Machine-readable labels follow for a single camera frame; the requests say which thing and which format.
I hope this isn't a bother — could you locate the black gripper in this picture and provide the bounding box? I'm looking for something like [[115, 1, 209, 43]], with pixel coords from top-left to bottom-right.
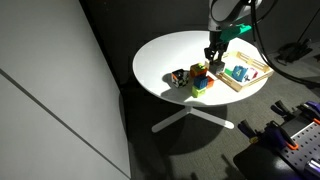
[[203, 29, 231, 67]]

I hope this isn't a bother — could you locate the grey block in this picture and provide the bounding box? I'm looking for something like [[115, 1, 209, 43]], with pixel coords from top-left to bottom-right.
[[208, 59, 225, 75]]

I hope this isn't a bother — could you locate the orange block with green face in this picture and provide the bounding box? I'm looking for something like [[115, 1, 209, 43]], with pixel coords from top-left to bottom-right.
[[189, 62, 208, 80]]

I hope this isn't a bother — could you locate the small orange block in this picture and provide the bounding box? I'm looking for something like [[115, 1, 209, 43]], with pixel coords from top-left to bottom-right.
[[205, 75, 215, 89]]

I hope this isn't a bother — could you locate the blue block with letter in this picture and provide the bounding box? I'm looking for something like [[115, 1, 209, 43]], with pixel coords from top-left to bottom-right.
[[231, 65, 248, 82]]

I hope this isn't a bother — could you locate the wooden slatted crate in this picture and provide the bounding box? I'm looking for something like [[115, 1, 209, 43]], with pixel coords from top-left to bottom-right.
[[204, 50, 277, 93]]

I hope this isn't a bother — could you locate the lime green block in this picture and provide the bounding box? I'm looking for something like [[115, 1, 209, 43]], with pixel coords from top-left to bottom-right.
[[191, 85, 206, 99]]

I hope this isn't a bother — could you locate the white pink block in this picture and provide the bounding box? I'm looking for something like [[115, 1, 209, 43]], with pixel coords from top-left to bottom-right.
[[244, 67, 259, 83]]

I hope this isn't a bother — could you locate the black white checkered block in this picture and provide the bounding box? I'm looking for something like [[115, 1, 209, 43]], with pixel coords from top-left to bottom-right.
[[171, 68, 190, 89]]

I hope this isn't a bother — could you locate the white table base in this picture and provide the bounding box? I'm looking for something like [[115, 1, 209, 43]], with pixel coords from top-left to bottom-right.
[[151, 105, 235, 134]]

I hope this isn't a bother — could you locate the purple black spring clamp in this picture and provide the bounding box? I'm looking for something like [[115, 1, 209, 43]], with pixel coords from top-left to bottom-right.
[[237, 119, 299, 151], [270, 99, 320, 126]]

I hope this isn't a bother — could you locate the grey perforated board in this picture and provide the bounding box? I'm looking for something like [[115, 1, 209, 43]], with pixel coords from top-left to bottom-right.
[[276, 121, 320, 180]]

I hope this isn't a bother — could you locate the silver metal cylinder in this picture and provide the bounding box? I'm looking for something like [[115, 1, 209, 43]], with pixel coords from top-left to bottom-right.
[[304, 159, 320, 178]]

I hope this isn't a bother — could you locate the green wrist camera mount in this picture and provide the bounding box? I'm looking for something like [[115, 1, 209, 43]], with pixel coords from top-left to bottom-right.
[[219, 23, 253, 45]]

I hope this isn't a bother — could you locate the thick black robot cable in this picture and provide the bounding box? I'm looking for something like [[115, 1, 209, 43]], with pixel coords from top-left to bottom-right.
[[249, 0, 320, 85]]

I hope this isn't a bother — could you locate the thin black cable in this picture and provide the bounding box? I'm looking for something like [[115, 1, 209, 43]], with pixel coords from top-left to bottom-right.
[[298, 7, 320, 43]]

